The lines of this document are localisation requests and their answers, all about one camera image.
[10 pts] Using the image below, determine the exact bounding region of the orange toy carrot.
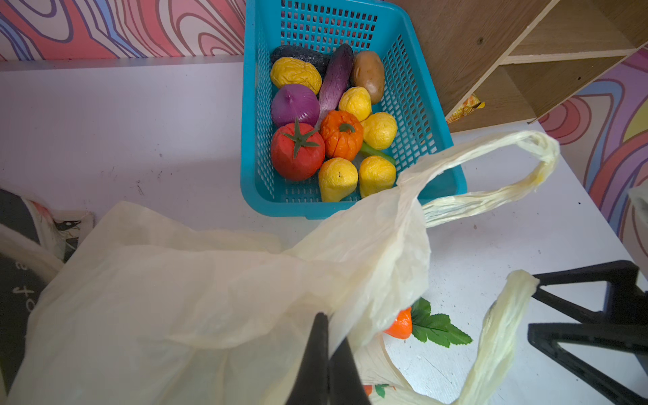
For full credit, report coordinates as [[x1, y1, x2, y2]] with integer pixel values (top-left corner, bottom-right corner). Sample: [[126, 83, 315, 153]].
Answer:
[[384, 298, 473, 348]]

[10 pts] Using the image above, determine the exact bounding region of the red toy tomato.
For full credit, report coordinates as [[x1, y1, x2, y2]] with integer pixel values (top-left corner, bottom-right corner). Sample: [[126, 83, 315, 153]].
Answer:
[[271, 121, 326, 182]]

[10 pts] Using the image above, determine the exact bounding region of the brown toy potato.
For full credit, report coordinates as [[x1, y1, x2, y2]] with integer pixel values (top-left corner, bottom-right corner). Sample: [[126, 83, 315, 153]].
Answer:
[[351, 51, 386, 105]]

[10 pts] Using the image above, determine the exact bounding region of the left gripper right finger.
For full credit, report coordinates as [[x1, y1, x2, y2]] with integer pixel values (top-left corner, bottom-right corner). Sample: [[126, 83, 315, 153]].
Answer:
[[328, 339, 371, 405]]

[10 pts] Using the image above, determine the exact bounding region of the yellow toy pear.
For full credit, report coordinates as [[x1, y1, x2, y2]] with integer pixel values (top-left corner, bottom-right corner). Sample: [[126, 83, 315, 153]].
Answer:
[[318, 158, 359, 203]]

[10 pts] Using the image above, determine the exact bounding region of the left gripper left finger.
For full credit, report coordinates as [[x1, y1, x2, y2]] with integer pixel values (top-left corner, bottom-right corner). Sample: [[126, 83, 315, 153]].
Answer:
[[285, 312, 329, 405]]

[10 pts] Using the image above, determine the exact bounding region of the yellowish plastic grocery bag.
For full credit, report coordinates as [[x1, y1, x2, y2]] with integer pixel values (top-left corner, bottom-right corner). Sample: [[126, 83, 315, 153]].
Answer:
[[8, 131, 560, 404]]

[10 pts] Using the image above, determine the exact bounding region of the purple toy onion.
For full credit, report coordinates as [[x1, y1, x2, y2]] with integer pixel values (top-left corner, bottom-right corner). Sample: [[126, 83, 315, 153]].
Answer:
[[271, 84, 320, 128]]

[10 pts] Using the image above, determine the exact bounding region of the light purple toy eggplant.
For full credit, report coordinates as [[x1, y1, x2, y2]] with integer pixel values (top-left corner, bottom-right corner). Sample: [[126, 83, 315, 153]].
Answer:
[[316, 44, 354, 129]]

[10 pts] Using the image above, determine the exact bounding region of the orange toy pepper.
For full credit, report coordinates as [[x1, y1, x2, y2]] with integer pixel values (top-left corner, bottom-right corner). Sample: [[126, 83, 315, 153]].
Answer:
[[320, 111, 364, 161]]

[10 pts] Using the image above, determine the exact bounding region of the yellow toy fruit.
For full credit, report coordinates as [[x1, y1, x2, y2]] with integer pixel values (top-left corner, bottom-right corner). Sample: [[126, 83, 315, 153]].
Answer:
[[361, 112, 398, 151], [359, 156, 397, 198]]

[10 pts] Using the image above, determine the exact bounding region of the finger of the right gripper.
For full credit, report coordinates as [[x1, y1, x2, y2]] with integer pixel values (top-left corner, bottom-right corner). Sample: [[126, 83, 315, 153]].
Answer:
[[533, 260, 641, 324], [528, 323, 647, 404]]

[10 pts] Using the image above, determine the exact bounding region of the yellow toy lemon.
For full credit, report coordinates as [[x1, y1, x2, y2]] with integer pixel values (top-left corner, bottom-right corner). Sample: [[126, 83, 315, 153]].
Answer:
[[339, 86, 372, 122]]

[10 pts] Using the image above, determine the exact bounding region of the beige canvas tote bag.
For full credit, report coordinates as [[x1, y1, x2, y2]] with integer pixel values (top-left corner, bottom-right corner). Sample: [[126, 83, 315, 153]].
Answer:
[[1, 189, 95, 390]]

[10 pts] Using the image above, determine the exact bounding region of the green toy pepper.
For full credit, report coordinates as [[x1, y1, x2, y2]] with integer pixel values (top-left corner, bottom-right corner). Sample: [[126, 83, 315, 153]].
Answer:
[[360, 142, 397, 165]]

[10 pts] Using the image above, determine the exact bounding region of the wooden shelf unit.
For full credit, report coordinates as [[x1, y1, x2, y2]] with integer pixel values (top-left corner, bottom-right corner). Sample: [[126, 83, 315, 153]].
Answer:
[[400, 0, 647, 133]]

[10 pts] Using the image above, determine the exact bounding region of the dark toy avocado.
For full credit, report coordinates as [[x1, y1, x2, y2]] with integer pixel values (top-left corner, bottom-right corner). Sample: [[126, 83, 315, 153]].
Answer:
[[270, 45, 331, 76]]

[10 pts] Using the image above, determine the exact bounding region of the yellow chip packet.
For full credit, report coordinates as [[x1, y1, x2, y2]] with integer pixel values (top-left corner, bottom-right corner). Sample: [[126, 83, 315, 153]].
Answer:
[[447, 94, 485, 124]]

